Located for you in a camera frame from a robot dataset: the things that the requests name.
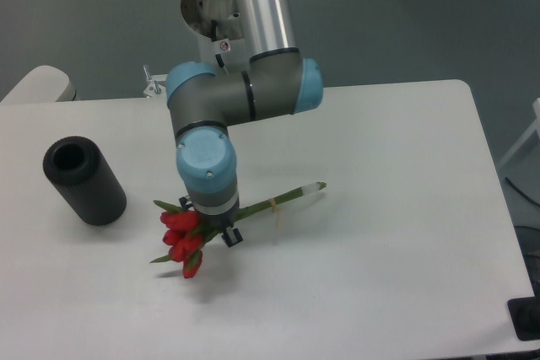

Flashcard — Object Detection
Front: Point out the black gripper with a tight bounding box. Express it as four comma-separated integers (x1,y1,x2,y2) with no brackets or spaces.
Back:
179,196,243,247

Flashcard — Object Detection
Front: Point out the black box at table corner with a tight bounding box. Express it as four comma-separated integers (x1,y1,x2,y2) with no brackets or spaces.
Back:
507,297,539,341

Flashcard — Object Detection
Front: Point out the black cable on floor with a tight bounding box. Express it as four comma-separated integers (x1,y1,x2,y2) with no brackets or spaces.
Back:
505,177,540,206

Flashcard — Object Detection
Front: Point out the white chair at left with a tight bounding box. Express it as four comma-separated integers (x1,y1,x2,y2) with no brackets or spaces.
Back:
1,65,79,105

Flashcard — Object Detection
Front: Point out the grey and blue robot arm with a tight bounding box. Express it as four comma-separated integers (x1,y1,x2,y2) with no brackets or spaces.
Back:
165,0,323,246

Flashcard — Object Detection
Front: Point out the red tulip bouquet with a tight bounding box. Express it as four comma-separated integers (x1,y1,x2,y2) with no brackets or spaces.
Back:
153,181,327,279

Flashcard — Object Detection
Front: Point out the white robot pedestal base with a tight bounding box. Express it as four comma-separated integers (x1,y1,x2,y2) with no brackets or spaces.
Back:
142,0,254,99

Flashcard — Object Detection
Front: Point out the white furniture frame at right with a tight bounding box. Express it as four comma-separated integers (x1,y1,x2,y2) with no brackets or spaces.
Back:
496,99,539,174

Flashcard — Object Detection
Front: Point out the black ribbed cylindrical vase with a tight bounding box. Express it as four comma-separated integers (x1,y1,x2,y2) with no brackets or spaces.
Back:
42,136,127,226

